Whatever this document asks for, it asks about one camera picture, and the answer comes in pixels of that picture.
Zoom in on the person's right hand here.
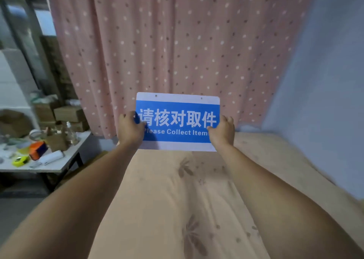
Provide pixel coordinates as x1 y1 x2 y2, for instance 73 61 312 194
207 115 235 148

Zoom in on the person's left hand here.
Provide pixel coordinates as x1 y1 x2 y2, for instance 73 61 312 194
118 111 147 147

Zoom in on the blue and white sign board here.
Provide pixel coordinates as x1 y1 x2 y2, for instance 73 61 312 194
134 92 221 152

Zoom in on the person's right forearm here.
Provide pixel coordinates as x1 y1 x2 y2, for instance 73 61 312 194
213 142 364 259

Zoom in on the person's left forearm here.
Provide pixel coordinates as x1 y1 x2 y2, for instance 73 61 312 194
0 142 139 259

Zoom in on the clear glass bottle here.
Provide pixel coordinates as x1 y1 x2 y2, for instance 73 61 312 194
65 122 79 146

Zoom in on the beige floral bed sheet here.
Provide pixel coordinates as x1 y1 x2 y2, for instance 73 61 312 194
57 132 364 259

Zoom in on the pink dotted curtain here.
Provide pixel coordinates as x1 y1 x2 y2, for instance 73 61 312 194
45 0 319 139

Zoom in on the small brown cardboard box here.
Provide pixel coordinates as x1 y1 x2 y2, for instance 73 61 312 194
45 133 68 152

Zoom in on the white paper roll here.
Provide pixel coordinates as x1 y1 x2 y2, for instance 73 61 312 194
38 150 65 165

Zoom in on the white side table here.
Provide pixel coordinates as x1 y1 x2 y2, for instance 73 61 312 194
0 130 92 193

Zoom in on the roll of clear tape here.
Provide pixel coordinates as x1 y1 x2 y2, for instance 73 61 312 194
29 129 46 142

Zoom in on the orange and black box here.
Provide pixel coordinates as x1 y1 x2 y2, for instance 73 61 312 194
29 141 48 161

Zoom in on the yellow tape measure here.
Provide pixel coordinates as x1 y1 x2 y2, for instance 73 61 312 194
12 155 30 167

